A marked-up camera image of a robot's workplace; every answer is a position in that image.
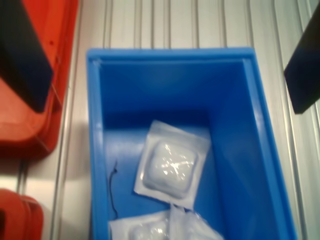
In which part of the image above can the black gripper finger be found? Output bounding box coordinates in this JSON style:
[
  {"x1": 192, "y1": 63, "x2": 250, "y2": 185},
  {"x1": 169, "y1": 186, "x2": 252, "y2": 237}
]
[
  {"x1": 0, "y1": 0, "x2": 55, "y2": 113},
  {"x1": 283, "y1": 6, "x2": 320, "y2": 116}
]

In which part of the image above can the red plastic box with bandages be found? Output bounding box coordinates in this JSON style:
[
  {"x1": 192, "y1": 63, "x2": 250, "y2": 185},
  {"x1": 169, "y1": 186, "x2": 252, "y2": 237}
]
[{"x1": 0, "y1": 0, "x2": 80, "y2": 159}]

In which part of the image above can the blue plastic box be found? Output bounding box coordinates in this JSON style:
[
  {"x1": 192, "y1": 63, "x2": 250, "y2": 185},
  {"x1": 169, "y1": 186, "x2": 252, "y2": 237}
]
[{"x1": 85, "y1": 46, "x2": 300, "y2": 240}]

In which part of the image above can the red plastic box with supplies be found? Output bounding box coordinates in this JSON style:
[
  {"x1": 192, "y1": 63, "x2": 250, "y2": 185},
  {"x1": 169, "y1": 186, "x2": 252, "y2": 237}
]
[{"x1": 0, "y1": 188, "x2": 45, "y2": 240}]

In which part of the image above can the clear blister gauze packet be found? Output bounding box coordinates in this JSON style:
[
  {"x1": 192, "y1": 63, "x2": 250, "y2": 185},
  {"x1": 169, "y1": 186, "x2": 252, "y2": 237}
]
[
  {"x1": 108, "y1": 209, "x2": 176, "y2": 240},
  {"x1": 132, "y1": 119, "x2": 213, "y2": 211}
]

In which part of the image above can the black cable tie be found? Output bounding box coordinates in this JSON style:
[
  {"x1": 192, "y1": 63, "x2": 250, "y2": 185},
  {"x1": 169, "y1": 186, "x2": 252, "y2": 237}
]
[{"x1": 107, "y1": 159, "x2": 121, "y2": 217}]

